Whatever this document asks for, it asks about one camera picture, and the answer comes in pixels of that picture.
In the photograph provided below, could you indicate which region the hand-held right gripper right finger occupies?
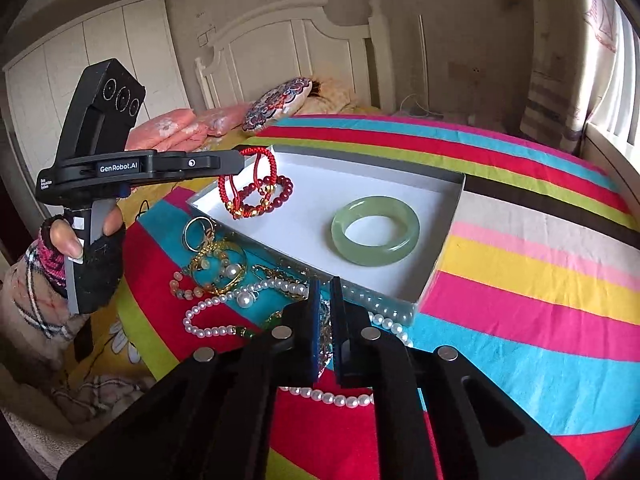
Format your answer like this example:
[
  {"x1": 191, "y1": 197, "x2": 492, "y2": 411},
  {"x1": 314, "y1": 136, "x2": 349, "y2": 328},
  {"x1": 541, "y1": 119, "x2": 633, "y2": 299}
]
[{"x1": 330, "y1": 275, "x2": 587, "y2": 480}]

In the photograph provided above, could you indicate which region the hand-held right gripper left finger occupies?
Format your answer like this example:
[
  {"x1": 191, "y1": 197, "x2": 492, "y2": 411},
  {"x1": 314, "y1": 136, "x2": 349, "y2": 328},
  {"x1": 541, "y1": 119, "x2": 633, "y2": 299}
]
[{"x1": 56, "y1": 276, "x2": 322, "y2": 480}]

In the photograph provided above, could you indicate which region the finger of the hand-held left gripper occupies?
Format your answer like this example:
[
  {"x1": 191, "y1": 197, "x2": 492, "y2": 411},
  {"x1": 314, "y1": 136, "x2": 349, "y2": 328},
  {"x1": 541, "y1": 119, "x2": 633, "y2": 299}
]
[{"x1": 151, "y1": 149, "x2": 247, "y2": 180}]

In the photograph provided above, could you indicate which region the red string bracelet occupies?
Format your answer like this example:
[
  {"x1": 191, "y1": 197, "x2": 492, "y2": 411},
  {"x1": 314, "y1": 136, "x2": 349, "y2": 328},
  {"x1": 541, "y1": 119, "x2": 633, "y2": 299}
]
[{"x1": 218, "y1": 146, "x2": 277, "y2": 221}]

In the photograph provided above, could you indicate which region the white pearl necklace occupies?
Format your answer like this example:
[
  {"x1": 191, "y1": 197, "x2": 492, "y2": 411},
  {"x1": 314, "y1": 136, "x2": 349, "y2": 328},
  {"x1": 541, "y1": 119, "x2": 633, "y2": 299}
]
[{"x1": 183, "y1": 279, "x2": 416, "y2": 408}]

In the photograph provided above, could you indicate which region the silver ring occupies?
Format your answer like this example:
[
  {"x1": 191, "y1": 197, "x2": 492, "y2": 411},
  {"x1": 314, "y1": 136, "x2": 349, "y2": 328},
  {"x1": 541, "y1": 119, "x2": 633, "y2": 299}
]
[{"x1": 182, "y1": 216, "x2": 217, "y2": 252}]

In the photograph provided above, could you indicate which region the gold chain jewelry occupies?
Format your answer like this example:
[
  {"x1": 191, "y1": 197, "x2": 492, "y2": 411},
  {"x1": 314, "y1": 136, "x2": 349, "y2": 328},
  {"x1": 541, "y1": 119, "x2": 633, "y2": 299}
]
[{"x1": 252, "y1": 262, "x2": 308, "y2": 285}]

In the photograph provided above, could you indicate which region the gold bangle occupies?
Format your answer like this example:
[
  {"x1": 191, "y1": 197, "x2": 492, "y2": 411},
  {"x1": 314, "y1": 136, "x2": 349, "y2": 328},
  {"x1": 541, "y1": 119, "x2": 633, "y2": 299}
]
[{"x1": 192, "y1": 240, "x2": 248, "y2": 296}]

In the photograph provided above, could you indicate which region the white cardboard box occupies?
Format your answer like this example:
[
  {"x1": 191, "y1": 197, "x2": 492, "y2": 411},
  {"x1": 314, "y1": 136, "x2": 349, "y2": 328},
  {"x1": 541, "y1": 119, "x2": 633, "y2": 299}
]
[{"x1": 186, "y1": 144, "x2": 466, "y2": 326}]

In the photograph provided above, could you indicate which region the pastel bead bracelet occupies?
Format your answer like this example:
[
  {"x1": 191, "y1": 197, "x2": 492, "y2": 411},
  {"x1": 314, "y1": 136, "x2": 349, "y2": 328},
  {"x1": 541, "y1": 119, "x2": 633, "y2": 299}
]
[{"x1": 170, "y1": 271, "x2": 206, "y2": 301}]

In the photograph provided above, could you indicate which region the person's left forearm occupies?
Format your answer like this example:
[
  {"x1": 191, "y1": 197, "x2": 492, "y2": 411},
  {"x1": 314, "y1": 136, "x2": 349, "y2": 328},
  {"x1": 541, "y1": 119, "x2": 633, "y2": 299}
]
[{"x1": 0, "y1": 237, "x2": 76, "y2": 343}]

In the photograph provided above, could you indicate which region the person's left hand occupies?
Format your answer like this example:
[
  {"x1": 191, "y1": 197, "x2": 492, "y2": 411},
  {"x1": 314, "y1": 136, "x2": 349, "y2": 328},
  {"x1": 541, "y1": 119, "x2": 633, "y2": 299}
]
[{"x1": 39, "y1": 205, "x2": 127, "y2": 315}]

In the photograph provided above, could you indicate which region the white wardrobe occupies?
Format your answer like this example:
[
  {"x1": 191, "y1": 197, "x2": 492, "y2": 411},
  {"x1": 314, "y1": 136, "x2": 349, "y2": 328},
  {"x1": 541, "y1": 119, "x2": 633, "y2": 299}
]
[{"x1": 2, "y1": 0, "x2": 191, "y2": 211}]

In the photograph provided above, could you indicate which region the green jade bangle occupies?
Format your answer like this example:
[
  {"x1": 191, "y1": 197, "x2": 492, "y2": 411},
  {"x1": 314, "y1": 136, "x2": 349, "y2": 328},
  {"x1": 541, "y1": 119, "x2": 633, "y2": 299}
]
[{"x1": 331, "y1": 196, "x2": 421, "y2": 267}]

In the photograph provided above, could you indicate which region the patterned round cushion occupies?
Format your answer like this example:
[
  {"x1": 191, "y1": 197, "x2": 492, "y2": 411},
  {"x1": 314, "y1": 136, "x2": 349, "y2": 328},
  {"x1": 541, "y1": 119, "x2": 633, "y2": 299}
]
[{"x1": 242, "y1": 77, "x2": 313, "y2": 133}]

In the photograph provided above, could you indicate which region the white wooden headboard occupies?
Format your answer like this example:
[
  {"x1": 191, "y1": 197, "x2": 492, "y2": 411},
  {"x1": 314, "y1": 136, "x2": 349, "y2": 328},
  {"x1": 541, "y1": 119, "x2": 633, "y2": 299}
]
[{"x1": 194, "y1": 0, "x2": 397, "y2": 111}]

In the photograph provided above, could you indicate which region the yellow quilt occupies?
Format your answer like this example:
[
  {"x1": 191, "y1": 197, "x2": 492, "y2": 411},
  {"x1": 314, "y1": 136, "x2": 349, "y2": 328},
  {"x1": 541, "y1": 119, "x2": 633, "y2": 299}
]
[{"x1": 295, "y1": 77, "x2": 373, "y2": 116}]

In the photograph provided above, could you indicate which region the yellow floral bed sheet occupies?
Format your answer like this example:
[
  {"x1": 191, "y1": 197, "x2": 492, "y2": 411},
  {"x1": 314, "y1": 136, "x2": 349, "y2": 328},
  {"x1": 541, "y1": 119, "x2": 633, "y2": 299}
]
[{"x1": 62, "y1": 127, "x2": 256, "y2": 401}]

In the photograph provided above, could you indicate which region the plaid cloth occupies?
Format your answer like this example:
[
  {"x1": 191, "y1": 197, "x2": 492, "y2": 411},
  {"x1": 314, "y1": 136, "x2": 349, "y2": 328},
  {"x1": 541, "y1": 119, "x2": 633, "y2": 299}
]
[{"x1": 52, "y1": 372, "x2": 156, "y2": 423}]

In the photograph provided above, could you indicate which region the white nightstand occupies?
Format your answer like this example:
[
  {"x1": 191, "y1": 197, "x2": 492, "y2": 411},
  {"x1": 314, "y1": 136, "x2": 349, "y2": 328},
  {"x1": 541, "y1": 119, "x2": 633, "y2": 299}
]
[{"x1": 395, "y1": 107, "x2": 476, "y2": 123}]

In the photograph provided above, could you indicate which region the printed window curtain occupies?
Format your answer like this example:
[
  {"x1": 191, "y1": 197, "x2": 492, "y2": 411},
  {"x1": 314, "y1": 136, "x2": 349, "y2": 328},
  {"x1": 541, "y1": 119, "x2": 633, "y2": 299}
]
[{"x1": 520, "y1": 0, "x2": 640, "y2": 156}]

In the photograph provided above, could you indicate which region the white cable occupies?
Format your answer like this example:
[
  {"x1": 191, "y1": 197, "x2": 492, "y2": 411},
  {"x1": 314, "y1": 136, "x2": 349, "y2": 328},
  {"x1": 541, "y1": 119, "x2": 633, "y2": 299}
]
[{"x1": 400, "y1": 92, "x2": 443, "y2": 118}]

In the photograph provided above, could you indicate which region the beige wall outlet plate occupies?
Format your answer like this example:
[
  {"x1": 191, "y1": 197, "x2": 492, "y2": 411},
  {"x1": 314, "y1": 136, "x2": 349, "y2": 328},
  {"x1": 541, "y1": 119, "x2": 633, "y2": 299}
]
[{"x1": 446, "y1": 61, "x2": 482, "y2": 85}]

